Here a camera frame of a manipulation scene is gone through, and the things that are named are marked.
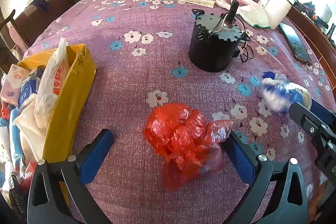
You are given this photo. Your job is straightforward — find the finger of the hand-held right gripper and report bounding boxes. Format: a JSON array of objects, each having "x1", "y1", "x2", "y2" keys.
[
  {"x1": 311, "y1": 99, "x2": 336, "y2": 127},
  {"x1": 288, "y1": 102, "x2": 332, "y2": 137}
]

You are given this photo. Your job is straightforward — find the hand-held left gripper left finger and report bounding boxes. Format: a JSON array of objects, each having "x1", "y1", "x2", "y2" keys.
[{"x1": 27, "y1": 129, "x2": 114, "y2": 224}]

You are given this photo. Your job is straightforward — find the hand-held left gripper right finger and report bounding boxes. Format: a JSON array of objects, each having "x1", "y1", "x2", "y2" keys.
[{"x1": 220, "y1": 130, "x2": 309, "y2": 224}]

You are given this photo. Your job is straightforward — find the blue and white plastic bag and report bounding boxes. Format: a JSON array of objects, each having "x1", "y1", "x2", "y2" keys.
[{"x1": 260, "y1": 71, "x2": 312, "y2": 115}]

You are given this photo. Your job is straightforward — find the yellow cardboard box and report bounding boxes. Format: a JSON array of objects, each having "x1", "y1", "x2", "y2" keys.
[{"x1": 17, "y1": 43, "x2": 96, "y2": 207}]

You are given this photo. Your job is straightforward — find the red plastic bag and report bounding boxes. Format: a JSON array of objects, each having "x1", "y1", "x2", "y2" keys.
[{"x1": 142, "y1": 103, "x2": 234, "y2": 191}]

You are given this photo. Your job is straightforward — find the white red-print plastic bag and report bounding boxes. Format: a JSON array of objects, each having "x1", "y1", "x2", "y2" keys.
[{"x1": 34, "y1": 35, "x2": 69, "y2": 128}]

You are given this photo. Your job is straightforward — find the red plastic packet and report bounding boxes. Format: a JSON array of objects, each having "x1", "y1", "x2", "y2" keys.
[{"x1": 18, "y1": 161, "x2": 37, "y2": 193}]

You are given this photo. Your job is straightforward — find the black smartphone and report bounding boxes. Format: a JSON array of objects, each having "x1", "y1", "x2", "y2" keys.
[{"x1": 278, "y1": 22, "x2": 313, "y2": 65}]

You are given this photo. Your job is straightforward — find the plain white plastic bag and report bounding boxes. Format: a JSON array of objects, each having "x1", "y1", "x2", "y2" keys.
[{"x1": 13, "y1": 101, "x2": 49, "y2": 161}]

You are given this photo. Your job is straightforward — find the wooden side cabinet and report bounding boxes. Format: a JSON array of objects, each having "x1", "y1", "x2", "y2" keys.
[{"x1": 285, "y1": 5, "x2": 336, "y2": 77}]

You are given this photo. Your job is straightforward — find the blue packet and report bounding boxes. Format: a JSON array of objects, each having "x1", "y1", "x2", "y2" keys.
[{"x1": 18, "y1": 68, "x2": 45, "y2": 109}]

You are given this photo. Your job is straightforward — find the pile of dark clutter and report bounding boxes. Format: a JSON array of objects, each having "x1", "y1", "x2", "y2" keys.
[{"x1": 285, "y1": 0, "x2": 336, "y2": 43}]

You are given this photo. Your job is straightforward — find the purple floral tablecloth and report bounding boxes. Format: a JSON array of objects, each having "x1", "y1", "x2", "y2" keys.
[{"x1": 0, "y1": 0, "x2": 336, "y2": 224}]

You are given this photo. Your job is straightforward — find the white work glove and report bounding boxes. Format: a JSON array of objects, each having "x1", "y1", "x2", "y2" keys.
[{"x1": 236, "y1": 0, "x2": 271, "y2": 29}]

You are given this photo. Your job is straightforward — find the white paper packet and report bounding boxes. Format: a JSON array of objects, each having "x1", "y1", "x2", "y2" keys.
[{"x1": 259, "y1": 0, "x2": 292, "y2": 30}]

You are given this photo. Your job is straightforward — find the pink tissue pack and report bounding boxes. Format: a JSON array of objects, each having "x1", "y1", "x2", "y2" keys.
[{"x1": 0, "y1": 64, "x2": 30, "y2": 105}]

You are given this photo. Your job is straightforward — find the black cylindrical container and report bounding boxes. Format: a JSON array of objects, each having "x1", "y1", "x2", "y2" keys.
[{"x1": 188, "y1": 10, "x2": 250, "y2": 73}]

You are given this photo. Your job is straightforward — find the black stick device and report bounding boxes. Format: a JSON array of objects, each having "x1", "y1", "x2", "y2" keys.
[{"x1": 223, "y1": 1, "x2": 240, "y2": 30}]

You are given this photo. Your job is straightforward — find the wooden chair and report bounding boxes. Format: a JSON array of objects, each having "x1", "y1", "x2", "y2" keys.
[{"x1": 0, "y1": 9, "x2": 32, "y2": 75}]

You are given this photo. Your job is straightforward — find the pink cushion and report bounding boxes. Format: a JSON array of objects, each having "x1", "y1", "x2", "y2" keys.
[{"x1": 7, "y1": 25, "x2": 23, "y2": 43}]

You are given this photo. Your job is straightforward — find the brown armchair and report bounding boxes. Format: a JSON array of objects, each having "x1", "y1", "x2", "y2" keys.
[{"x1": 10, "y1": 0, "x2": 74, "y2": 48}]

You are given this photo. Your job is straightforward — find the purple cloth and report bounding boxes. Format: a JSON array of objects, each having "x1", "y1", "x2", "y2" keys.
[{"x1": 26, "y1": 0, "x2": 50, "y2": 13}]

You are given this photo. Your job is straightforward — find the black cable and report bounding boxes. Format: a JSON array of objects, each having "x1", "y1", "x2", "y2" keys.
[{"x1": 231, "y1": 14, "x2": 254, "y2": 63}]

